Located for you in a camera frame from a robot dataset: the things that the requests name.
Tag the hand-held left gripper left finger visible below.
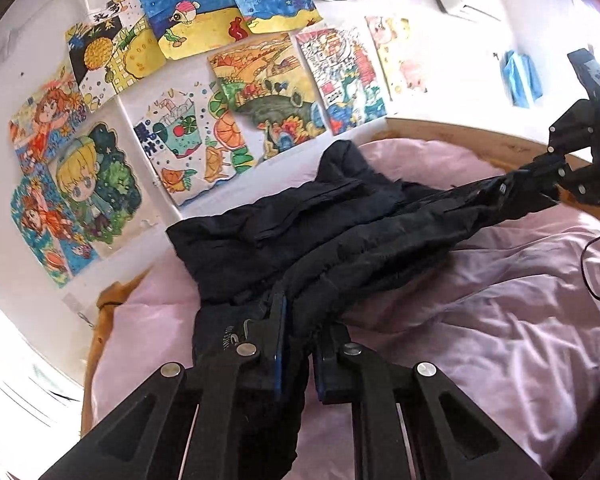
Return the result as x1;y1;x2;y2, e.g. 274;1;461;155
37;292;288;480

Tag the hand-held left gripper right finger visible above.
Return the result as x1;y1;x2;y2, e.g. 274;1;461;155
312;324;554;480

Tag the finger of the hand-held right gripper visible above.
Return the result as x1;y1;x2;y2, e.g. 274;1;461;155
499;100;597;197
542;162;600;207

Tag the black padded jacket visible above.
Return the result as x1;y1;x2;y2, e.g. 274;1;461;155
165;139;563;480

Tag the blue hanging cloth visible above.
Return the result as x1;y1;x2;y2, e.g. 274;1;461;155
499;49;545;109

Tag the pink bed sheet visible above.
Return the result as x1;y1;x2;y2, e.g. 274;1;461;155
87;136;600;480

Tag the pink pigs drawing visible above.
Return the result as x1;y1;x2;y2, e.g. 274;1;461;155
364;14;429;97

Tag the bright window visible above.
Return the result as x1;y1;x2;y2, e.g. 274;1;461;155
0;294;87;480

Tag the city buildings drawing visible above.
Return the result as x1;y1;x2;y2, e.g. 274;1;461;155
294;24;389;137

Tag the underwater girl drawing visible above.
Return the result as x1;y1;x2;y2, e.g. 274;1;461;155
9;166;102;290

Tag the blond child drawing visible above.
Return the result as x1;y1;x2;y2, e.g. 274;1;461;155
46;121;147;260

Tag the fruit drink drawing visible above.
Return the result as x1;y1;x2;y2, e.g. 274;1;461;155
131;81;259;207

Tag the field landscape drawing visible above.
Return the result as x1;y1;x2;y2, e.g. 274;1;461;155
206;31;329;162

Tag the orange-haired girl drawing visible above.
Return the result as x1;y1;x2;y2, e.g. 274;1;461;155
9;66;90;163

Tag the pineapple drawing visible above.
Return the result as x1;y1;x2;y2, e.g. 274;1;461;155
64;0;167;112

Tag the fish on beach drawing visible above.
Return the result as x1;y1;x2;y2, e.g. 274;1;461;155
134;0;255;62

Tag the black cable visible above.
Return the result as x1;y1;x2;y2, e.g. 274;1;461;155
579;224;600;304

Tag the wooden bed frame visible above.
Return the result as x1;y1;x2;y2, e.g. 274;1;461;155
80;116;600;437

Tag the white wall socket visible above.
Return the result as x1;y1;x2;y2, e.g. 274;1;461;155
62;292;98;332

